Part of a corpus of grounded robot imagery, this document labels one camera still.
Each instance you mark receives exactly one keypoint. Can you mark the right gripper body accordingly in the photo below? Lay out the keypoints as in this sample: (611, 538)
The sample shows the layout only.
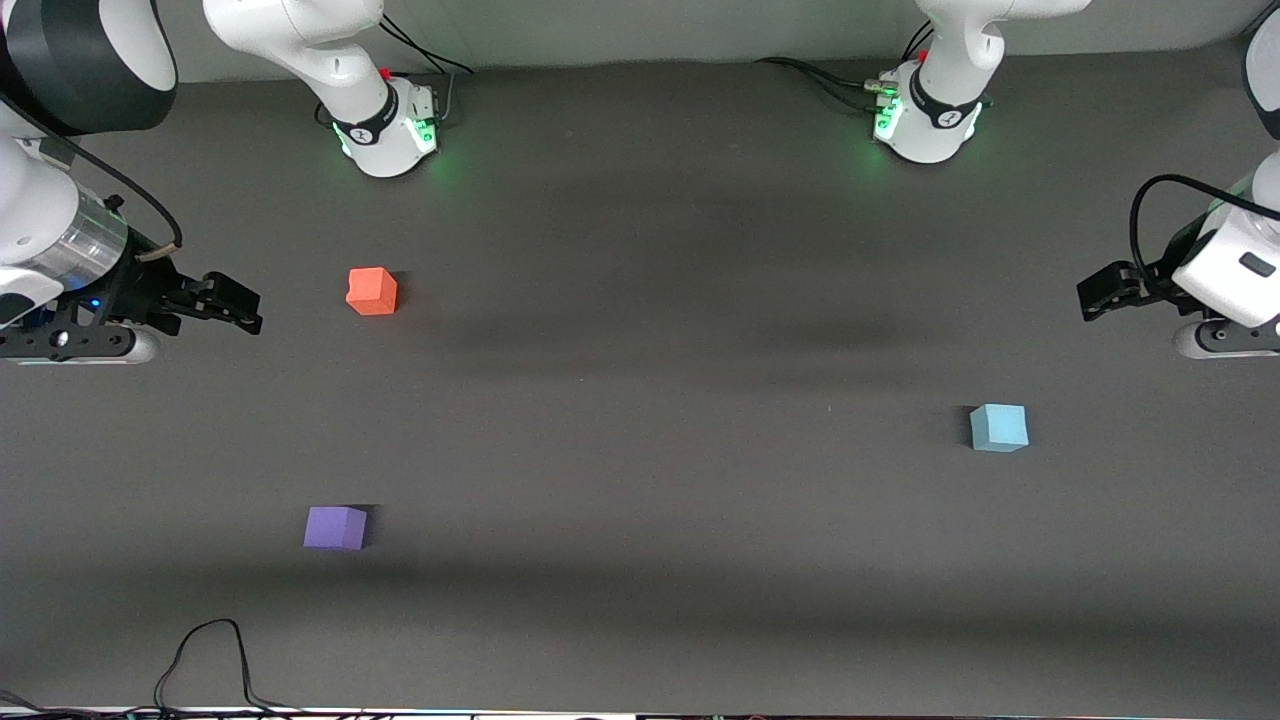
(150, 290)

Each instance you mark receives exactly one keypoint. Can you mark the light blue block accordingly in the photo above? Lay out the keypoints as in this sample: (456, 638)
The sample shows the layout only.
(998, 428)

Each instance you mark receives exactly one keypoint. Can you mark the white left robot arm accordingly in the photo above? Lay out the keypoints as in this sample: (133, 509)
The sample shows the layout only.
(940, 120)

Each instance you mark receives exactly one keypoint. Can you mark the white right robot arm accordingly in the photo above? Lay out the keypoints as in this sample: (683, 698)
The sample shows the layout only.
(300, 30)

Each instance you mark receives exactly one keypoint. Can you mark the orange block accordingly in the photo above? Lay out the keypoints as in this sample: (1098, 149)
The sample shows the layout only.
(371, 292)

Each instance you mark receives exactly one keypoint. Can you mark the purple block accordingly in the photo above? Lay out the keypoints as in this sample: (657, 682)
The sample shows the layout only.
(334, 528)

